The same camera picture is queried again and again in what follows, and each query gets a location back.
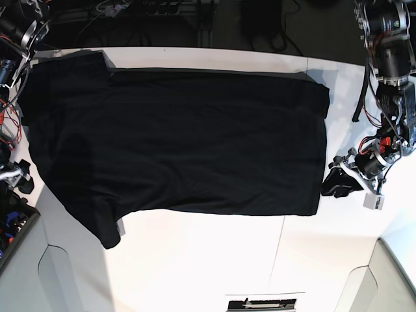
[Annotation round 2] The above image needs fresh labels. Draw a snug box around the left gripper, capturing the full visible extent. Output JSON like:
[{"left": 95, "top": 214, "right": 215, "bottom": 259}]
[{"left": 320, "top": 146, "right": 390, "bottom": 198}]

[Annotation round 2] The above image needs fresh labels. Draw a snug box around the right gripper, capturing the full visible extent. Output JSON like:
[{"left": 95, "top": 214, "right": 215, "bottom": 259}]
[{"left": 1, "top": 159, "right": 34, "bottom": 194}]

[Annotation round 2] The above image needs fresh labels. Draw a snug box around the black printed t-shirt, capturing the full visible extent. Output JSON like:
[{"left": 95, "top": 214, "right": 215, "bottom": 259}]
[{"left": 18, "top": 52, "right": 330, "bottom": 249}]

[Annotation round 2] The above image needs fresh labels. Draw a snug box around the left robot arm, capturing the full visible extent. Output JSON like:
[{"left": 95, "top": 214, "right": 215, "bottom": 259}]
[{"left": 321, "top": 1, "right": 415, "bottom": 198}]

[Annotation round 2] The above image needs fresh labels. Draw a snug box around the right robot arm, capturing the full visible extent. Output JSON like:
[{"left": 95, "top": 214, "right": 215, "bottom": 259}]
[{"left": 1, "top": 1, "right": 50, "bottom": 194}]

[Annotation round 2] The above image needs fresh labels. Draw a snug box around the grey bin with clothes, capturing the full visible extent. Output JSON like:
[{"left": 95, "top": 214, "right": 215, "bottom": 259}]
[{"left": 1, "top": 187, "right": 40, "bottom": 273}]

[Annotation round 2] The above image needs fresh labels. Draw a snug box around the white label card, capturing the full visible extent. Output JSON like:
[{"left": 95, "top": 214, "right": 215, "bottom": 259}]
[{"left": 224, "top": 292, "right": 306, "bottom": 311}]

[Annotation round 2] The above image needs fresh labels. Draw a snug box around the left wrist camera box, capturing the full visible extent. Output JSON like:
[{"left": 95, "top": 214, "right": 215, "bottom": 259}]
[{"left": 363, "top": 193, "right": 385, "bottom": 210}]

